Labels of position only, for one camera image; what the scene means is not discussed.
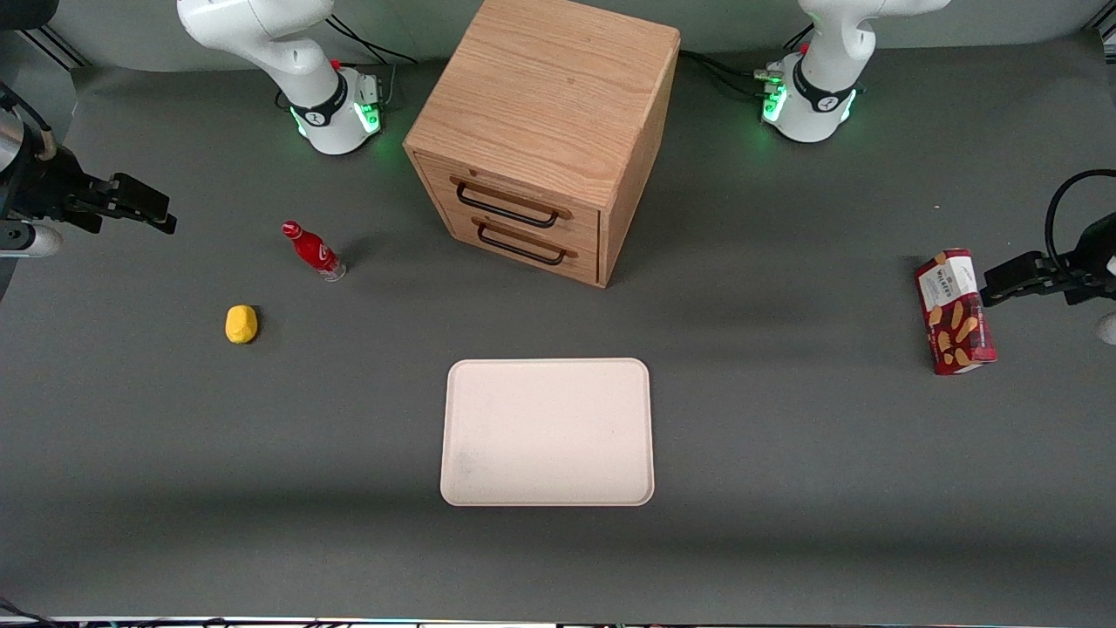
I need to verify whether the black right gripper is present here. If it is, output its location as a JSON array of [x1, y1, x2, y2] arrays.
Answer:
[[9, 148, 178, 236]]

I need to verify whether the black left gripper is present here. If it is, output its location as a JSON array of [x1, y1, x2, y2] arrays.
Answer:
[[983, 213, 1116, 307]]

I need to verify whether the red coke bottle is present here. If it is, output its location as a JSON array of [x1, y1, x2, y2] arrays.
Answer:
[[281, 220, 348, 283]]

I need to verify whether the beige rectangular tray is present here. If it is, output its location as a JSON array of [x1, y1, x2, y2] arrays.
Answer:
[[439, 358, 656, 508]]

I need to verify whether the red cookie box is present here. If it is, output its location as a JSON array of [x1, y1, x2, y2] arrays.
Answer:
[[914, 248, 998, 376]]

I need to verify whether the yellow lemon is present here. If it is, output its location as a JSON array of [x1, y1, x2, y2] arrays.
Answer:
[[225, 304, 260, 345]]

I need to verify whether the wooden drawer cabinet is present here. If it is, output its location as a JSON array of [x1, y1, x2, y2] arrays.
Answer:
[[403, 0, 682, 289]]

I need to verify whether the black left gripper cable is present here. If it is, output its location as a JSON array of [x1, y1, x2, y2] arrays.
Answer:
[[1044, 169, 1116, 273]]

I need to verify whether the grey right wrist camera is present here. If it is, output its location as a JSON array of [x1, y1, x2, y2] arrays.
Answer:
[[0, 220, 64, 260]]

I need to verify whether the black right arm base cable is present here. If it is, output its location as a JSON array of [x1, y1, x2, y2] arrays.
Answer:
[[324, 15, 420, 67]]

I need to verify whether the black arm base cable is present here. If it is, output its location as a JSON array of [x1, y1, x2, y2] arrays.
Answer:
[[324, 15, 420, 67], [678, 24, 816, 102]]

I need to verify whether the black long drawer handle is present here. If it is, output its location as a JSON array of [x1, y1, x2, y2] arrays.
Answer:
[[450, 177, 574, 229]]

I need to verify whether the black left arm base cable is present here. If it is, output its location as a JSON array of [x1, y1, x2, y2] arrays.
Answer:
[[678, 24, 816, 102]]

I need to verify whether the black short drawer handle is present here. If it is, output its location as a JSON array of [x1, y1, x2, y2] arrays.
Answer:
[[472, 218, 578, 266]]

